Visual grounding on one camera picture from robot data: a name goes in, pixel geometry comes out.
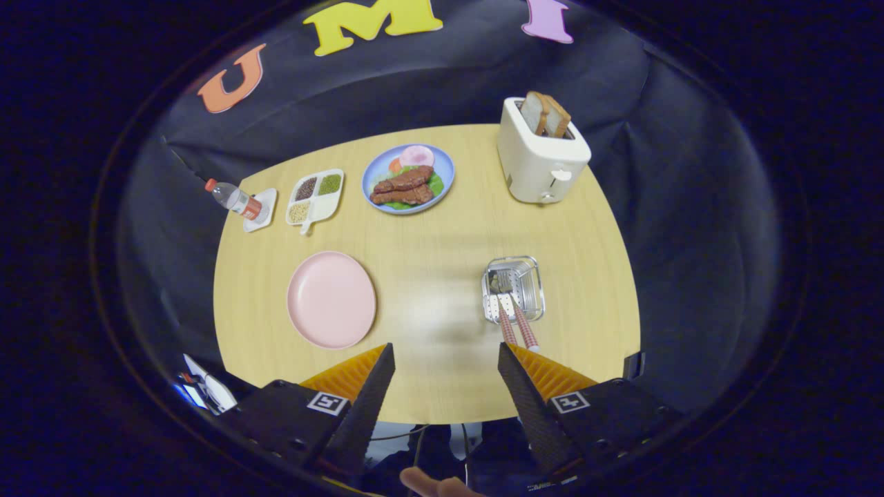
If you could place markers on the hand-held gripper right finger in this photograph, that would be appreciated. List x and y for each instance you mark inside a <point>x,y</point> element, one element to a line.
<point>528,407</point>

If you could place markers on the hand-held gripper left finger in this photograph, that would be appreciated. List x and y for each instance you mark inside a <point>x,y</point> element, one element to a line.
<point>369,407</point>

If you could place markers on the pink plate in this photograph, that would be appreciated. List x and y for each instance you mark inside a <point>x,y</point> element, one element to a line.
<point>331,300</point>

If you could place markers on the black table clamp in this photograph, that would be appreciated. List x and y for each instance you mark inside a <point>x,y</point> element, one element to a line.
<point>634,364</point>

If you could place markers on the metal cutlery drainer basket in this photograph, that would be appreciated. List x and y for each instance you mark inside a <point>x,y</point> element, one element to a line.
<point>533,276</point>

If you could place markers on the white flat object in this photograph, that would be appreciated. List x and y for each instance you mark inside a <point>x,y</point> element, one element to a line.
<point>217,390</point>

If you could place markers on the white divided tray with grains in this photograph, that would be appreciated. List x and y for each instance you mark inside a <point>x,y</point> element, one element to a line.
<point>319,203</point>

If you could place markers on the brown sausage piece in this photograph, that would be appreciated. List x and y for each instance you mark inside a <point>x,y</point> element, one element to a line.
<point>404,195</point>
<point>407,178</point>

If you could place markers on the white square coaster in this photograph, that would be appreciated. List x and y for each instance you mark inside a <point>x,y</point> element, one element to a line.
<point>266,215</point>

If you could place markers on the blue food plate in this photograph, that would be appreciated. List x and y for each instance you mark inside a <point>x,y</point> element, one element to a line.
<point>376,166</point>

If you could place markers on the white toaster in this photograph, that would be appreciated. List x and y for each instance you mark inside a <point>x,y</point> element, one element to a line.
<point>539,166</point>

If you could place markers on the orange carrot slice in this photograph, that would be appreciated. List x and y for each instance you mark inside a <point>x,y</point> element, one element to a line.
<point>394,165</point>

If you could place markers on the clear water bottle red label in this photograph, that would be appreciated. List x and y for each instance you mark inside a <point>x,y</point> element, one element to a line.
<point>235,200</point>

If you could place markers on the pink ham slice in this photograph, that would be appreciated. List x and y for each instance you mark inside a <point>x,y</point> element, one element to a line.
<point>416,155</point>

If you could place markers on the toast bread slice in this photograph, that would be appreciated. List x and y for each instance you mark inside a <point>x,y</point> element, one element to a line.
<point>532,110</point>
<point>558,117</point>

